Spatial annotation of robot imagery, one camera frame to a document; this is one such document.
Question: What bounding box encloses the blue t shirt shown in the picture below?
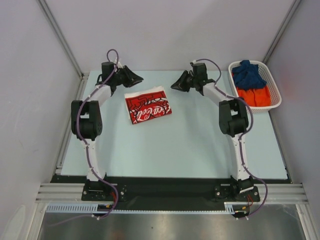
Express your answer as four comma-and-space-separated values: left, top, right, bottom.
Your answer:
231, 60, 267, 91

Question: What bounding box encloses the white plastic basket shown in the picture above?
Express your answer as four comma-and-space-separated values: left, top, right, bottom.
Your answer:
228, 60, 282, 114

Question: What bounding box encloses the orange t shirt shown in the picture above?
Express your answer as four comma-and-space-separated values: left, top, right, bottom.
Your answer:
236, 85, 272, 107

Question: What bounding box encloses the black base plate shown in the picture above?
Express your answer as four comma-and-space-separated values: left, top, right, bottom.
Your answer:
50, 175, 290, 212

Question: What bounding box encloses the aluminium front rail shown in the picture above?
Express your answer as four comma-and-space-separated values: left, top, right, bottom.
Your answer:
35, 183, 309, 205

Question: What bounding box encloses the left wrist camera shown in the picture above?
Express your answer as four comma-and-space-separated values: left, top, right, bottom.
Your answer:
113, 58, 124, 69

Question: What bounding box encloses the aluminium frame post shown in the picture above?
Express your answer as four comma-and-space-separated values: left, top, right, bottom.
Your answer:
36, 0, 84, 78
262, 0, 304, 64

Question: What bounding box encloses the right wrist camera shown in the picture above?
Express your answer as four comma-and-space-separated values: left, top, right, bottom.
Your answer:
190, 60, 197, 66

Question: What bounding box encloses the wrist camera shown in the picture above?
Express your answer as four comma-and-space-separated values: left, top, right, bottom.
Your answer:
190, 60, 197, 66
113, 58, 124, 69

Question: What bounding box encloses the left aluminium frame post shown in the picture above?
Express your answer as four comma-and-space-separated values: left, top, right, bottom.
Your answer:
36, 0, 84, 78

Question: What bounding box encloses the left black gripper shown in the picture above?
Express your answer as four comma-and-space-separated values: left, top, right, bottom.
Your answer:
112, 66, 144, 89

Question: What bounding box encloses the white cable duct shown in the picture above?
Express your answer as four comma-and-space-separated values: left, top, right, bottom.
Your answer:
46, 203, 113, 214
224, 201, 250, 215

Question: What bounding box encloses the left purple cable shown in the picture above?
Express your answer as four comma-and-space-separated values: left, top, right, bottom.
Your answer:
47, 49, 120, 227

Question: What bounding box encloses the right aluminium frame post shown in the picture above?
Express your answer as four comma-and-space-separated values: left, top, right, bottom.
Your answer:
262, 0, 304, 64

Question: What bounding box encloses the left white cable duct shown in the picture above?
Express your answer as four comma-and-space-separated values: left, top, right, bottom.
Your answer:
46, 203, 113, 214

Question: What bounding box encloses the white t shirt red print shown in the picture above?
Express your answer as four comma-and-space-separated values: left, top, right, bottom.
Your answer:
124, 86, 172, 125

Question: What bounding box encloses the right white cable duct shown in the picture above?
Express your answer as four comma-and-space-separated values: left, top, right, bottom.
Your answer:
224, 201, 250, 215

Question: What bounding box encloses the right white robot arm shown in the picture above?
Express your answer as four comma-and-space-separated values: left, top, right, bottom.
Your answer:
171, 60, 254, 201

